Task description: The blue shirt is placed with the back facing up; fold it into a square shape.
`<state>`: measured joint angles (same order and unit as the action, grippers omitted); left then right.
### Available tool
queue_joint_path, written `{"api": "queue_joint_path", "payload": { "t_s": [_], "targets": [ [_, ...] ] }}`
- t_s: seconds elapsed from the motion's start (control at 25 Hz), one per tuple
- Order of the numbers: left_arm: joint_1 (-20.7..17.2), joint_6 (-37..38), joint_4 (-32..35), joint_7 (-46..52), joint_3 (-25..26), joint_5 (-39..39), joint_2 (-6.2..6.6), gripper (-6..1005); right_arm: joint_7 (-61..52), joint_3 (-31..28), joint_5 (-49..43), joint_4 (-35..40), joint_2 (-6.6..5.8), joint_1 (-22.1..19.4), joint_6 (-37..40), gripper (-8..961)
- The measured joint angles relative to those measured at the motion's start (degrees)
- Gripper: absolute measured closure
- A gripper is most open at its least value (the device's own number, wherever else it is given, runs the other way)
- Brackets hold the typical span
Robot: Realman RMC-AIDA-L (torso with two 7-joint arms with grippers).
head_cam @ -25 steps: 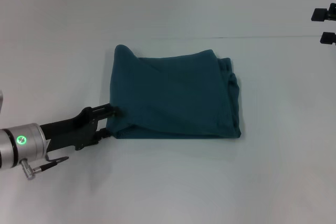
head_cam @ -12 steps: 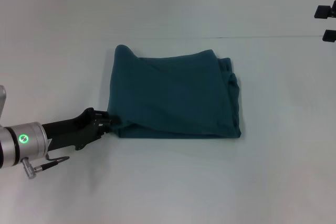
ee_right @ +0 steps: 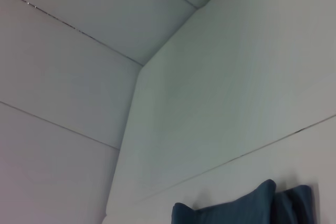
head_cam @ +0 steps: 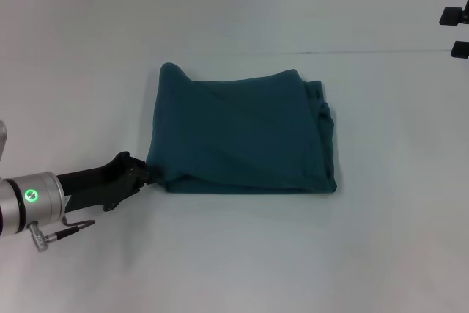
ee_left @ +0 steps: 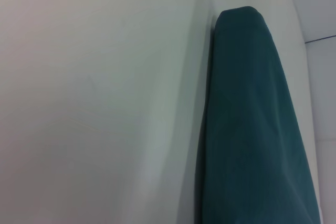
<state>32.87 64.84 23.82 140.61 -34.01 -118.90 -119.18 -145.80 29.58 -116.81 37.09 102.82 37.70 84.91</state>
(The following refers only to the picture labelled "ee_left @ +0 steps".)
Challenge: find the teal blue shirt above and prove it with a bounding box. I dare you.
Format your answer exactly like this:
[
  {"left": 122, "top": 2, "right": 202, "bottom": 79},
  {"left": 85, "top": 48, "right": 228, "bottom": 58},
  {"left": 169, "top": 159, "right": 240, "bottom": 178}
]
[{"left": 195, "top": 5, "right": 323, "bottom": 224}]

